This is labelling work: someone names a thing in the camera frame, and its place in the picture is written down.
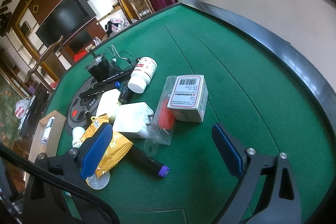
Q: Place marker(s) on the black flat television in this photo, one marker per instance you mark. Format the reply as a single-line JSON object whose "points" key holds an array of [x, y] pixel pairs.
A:
{"points": [[65, 16]]}

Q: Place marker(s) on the black and pink bag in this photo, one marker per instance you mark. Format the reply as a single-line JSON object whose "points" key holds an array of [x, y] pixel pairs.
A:
{"points": [[114, 26]]}

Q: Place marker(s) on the yellow snack packet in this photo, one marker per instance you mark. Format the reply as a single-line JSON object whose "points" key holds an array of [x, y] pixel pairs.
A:
{"points": [[118, 146]]}

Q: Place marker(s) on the small black battery pack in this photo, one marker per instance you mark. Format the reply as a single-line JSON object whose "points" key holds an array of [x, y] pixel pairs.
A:
{"points": [[126, 92]]}

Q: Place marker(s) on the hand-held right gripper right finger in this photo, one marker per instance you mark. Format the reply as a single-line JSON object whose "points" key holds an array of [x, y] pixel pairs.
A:
{"points": [[227, 151]]}

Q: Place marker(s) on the black remote control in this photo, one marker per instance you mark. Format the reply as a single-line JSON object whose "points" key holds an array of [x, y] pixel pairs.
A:
{"points": [[113, 79]]}

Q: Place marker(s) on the black marker with purple cap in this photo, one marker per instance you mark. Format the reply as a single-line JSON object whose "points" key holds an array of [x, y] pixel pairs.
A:
{"points": [[149, 163]]}

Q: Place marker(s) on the white power adapter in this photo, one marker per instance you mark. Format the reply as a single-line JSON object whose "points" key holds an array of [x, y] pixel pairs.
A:
{"points": [[132, 119]]}

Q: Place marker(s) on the white pill bottle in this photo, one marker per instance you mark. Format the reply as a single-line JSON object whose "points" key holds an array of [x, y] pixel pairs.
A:
{"points": [[143, 73]]}

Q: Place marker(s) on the grey box with white label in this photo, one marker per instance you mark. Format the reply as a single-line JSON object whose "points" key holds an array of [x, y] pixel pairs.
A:
{"points": [[187, 98]]}

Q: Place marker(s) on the round foil disc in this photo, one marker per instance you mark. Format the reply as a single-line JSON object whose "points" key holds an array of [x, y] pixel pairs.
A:
{"points": [[99, 181]]}

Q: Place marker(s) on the cream rectangular box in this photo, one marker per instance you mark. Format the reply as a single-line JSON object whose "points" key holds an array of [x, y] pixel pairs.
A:
{"points": [[107, 106]]}

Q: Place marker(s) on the clear package with orange item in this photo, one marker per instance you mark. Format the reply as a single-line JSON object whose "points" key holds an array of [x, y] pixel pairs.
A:
{"points": [[164, 115]]}

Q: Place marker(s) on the white plastic bag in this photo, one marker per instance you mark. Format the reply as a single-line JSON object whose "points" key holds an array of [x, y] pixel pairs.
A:
{"points": [[23, 107]]}

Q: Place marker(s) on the red item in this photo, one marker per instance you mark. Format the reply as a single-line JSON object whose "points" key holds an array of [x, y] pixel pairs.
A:
{"points": [[79, 56]]}

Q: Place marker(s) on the small white bottle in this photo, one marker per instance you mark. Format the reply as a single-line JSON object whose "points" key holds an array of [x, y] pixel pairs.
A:
{"points": [[78, 136]]}

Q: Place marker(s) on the cardboard box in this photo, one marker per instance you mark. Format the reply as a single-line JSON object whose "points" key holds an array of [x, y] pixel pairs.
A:
{"points": [[46, 132]]}

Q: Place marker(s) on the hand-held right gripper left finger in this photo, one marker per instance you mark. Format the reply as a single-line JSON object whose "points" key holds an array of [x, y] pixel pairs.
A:
{"points": [[95, 151]]}

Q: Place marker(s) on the black stepper motor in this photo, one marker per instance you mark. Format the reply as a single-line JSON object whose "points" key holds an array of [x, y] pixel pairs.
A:
{"points": [[99, 66]]}

